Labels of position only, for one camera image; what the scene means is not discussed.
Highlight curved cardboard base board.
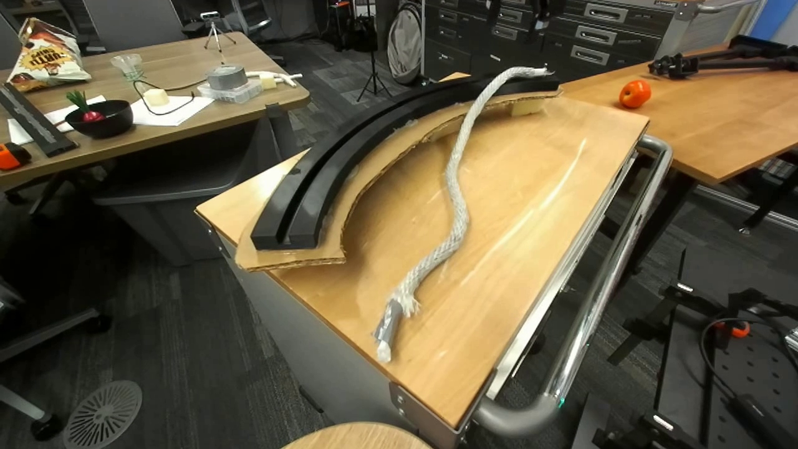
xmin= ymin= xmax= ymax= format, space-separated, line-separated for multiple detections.
xmin=235 ymin=87 xmax=560 ymax=272

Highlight black tripod stand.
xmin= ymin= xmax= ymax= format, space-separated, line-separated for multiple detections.
xmin=358 ymin=0 xmax=390 ymax=100

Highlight dark drawer cabinet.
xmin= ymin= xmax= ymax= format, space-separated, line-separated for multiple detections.
xmin=422 ymin=0 xmax=672 ymax=80

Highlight round wooden stool top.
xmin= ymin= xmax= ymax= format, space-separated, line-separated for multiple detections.
xmin=285 ymin=422 xmax=431 ymax=449

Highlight grey tape roll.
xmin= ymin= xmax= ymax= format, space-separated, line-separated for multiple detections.
xmin=208 ymin=65 xmax=248 ymax=91

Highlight orange round fruit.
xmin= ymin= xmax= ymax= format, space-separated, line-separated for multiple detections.
xmin=619 ymin=80 xmax=652 ymax=110

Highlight white paper sheet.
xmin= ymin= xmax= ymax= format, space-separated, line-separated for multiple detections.
xmin=133 ymin=90 xmax=212 ymax=127

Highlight black bowl with red item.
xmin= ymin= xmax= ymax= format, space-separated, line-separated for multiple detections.
xmin=65 ymin=100 xmax=133 ymax=140

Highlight black clamp tool on table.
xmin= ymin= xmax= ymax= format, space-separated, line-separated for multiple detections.
xmin=648 ymin=35 xmax=798 ymax=80

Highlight yellow snack chip bag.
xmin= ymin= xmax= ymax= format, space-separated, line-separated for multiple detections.
xmin=7 ymin=16 xmax=91 ymax=91

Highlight orange object at table edge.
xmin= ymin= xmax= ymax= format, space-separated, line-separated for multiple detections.
xmin=0 ymin=141 xmax=32 ymax=171

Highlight black long flat bar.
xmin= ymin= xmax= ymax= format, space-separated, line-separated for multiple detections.
xmin=0 ymin=85 xmax=76 ymax=157

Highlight office chair base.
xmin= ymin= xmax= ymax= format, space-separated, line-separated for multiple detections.
xmin=0 ymin=307 xmax=146 ymax=449

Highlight black curved track rail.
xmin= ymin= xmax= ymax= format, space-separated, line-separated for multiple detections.
xmin=252 ymin=76 xmax=490 ymax=248

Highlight silver metal cart handle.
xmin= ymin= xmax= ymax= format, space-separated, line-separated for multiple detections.
xmin=475 ymin=133 xmax=673 ymax=435

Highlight orange black cable connector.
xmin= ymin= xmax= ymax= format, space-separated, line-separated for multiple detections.
xmin=717 ymin=319 xmax=752 ymax=342

